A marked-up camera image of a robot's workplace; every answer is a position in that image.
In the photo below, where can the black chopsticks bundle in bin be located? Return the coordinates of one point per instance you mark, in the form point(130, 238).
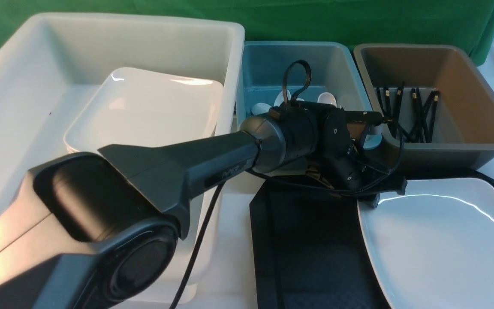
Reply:
point(413, 110)

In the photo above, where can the black serving tray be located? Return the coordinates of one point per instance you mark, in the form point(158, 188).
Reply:
point(309, 251)

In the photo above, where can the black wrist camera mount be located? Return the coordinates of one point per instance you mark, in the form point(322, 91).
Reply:
point(361, 124)

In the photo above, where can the white spoon in bin leftmost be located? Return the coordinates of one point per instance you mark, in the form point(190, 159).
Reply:
point(260, 108)

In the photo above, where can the green backdrop cloth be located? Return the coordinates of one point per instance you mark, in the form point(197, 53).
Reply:
point(465, 24)

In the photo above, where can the large white plastic bin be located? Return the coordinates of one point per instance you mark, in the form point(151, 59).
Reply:
point(53, 65)

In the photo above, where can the top stacked white square plate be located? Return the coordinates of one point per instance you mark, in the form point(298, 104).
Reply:
point(142, 108)

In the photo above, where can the teal plastic bin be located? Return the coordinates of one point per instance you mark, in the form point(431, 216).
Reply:
point(333, 70)

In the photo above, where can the large white square plate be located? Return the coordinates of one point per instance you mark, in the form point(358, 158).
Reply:
point(433, 247)

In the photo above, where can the brown plastic bin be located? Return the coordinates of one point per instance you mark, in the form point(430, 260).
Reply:
point(464, 132)

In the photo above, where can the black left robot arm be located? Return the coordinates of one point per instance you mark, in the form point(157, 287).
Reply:
point(91, 230)

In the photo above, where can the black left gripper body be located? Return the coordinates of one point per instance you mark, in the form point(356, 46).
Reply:
point(354, 175)

